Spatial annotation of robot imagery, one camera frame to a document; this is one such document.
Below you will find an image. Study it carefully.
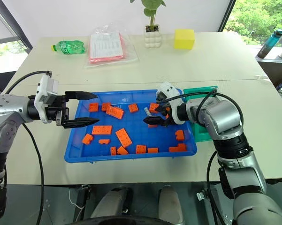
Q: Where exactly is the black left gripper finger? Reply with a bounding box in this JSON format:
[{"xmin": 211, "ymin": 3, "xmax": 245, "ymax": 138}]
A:
[
  {"xmin": 61, "ymin": 117, "xmax": 100, "ymax": 129},
  {"xmin": 65, "ymin": 90, "xmax": 98, "ymax": 102}
]

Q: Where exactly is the long orange building brick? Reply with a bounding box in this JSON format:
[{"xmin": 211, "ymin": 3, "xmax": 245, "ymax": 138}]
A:
[
  {"xmin": 115, "ymin": 128, "xmax": 134, "ymax": 149},
  {"xmin": 105, "ymin": 105, "xmax": 125, "ymax": 120},
  {"xmin": 91, "ymin": 125, "xmax": 113, "ymax": 135}
]

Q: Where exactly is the green potted plant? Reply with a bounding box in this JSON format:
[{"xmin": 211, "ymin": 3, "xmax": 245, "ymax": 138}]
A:
[{"xmin": 130, "ymin": 0, "xmax": 167, "ymax": 32}]

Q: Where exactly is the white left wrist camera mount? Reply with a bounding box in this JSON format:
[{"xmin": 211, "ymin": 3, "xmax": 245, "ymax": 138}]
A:
[{"xmin": 34, "ymin": 74, "xmax": 60, "ymax": 124}]

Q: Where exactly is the stepped orange building brick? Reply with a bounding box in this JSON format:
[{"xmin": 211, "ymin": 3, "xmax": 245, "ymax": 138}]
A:
[{"xmin": 168, "ymin": 143, "xmax": 187, "ymax": 153}]

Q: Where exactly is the thin white floor cable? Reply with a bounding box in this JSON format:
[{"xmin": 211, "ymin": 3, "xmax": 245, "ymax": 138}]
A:
[{"xmin": 69, "ymin": 187, "xmax": 85, "ymax": 210}]

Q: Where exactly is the yellow cube box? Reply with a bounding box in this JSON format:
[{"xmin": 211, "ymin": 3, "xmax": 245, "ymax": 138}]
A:
[{"xmin": 173, "ymin": 29, "xmax": 196, "ymax": 50}]

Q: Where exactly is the metal table leg bracket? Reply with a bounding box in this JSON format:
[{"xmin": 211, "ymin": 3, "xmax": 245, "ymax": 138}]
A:
[{"xmin": 196, "ymin": 188, "xmax": 213, "ymax": 201}]

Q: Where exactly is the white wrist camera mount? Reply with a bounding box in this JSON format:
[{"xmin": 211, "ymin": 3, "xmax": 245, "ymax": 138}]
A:
[
  {"xmin": 155, "ymin": 81, "xmax": 186, "ymax": 125},
  {"xmin": 34, "ymin": 74, "xmax": 60, "ymax": 124}
]

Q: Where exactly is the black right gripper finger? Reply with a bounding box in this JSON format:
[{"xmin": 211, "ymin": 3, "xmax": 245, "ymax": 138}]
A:
[
  {"xmin": 143, "ymin": 116, "xmax": 167, "ymax": 126},
  {"xmin": 155, "ymin": 97, "xmax": 168, "ymax": 110}
]

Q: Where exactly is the grey robot leg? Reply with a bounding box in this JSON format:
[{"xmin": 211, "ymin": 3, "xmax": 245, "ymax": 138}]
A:
[
  {"xmin": 90, "ymin": 186, "xmax": 133, "ymax": 222},
  {"xmin": 158, "ymin": 183, "xmax": 184, "ymax": 225}
]

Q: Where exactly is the green plastic bin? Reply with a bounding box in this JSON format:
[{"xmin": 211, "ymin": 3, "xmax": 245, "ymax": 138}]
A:
[{"xmin": 183, "ymin": 85, "xmax": 219, "ymax": 143}]

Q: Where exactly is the grey window ledge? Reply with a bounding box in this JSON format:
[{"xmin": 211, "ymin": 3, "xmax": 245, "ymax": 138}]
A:
[{"xmin": 256, "ymin": 54, "xmax": 282, "ymax": 64}]

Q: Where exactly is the green plastic bottle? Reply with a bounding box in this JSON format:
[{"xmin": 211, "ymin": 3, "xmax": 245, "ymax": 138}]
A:
[{"xmin": 50, "ymin": 40, "xmax": 87, "ymax": 56}]

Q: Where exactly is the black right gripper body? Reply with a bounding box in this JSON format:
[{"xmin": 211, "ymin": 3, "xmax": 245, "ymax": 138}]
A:
[{"xmin": 155, "ymin": 92, "xmax": 174, "ymax": 128}]

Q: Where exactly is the white bubble plant pot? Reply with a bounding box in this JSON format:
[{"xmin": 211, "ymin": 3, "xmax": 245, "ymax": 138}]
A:
[{"xmin": 144, "ymin": 24, "xmax": 162, "ymax": 49}]

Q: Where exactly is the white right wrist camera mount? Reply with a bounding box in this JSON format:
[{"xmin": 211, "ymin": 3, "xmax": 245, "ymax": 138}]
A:
[{"xmin": 155, "ymin": 81, "xmax": 186, "ymax": 125}]

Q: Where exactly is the clear bag with papers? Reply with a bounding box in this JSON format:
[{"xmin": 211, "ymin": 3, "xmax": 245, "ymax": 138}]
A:
[{"xmin": 84, "ymin": 22, "xmax": 140, "ymax": 69}]

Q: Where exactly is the blue plastic bin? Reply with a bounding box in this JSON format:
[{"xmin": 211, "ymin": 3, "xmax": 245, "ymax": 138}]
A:
[{"xmin": 64, "ymin": 89, "xmax": 198, "ymax": 164}]

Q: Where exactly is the teal and black water bottle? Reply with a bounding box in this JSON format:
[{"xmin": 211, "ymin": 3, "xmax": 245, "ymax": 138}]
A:
[{"xmin": 256, "ymin": 28, "xmax": 282, "ymax": 60}]

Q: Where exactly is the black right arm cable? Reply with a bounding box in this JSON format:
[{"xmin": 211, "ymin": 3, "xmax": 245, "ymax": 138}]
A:
[{"xmin": 159, "ymin": 90, "xmax": 244, "ymax": 225}]

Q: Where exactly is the black window frame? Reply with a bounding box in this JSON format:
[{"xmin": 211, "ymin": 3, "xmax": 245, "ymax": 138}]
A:
[
  {"xmin": 216, "ymin": 0, "xmax": 236, "ymax": 32},
  {"xmin": 0, "ymin": 0, "xmax": 34, "ymax": 55}
]

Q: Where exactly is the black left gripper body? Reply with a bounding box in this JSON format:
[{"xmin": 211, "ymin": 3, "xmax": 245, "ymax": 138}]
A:
[{"xmin": 46, "ymin": 94, "xmax": 70, "ymax": 127}]

